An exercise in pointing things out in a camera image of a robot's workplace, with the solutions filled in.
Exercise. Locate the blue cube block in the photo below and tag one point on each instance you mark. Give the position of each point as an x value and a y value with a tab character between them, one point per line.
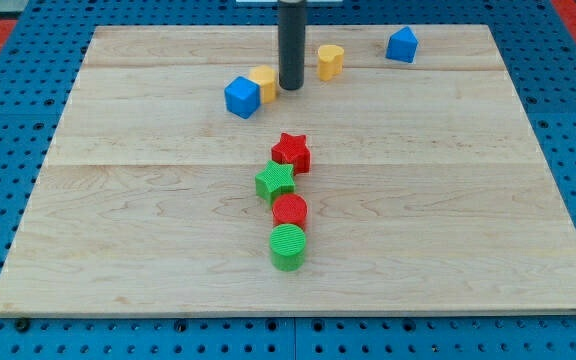
242	97

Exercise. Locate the yellow hexagon block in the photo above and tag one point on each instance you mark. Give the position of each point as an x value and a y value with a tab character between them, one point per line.
266	78

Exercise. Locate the green star block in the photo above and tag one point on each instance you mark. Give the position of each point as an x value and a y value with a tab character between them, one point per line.
274	180

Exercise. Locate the red cylinder block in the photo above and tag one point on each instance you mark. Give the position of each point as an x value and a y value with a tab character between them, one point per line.
290	209

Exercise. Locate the red star block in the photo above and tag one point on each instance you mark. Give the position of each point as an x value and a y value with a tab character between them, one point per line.
292	149

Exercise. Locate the green cylinder block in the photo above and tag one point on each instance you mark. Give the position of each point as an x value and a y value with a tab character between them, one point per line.
287	243

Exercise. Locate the light wooden board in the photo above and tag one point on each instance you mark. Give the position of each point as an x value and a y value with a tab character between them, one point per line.
428	193

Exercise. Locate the yellow heart block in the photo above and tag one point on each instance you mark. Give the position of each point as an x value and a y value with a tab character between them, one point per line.
330	61

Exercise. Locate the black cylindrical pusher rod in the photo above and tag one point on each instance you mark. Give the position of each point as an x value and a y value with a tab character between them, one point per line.
292	20

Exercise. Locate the blue pentagon block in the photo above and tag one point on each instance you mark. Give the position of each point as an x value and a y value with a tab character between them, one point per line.
402	45

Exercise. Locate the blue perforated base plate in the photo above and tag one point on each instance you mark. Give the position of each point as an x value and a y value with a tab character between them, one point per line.
38	65

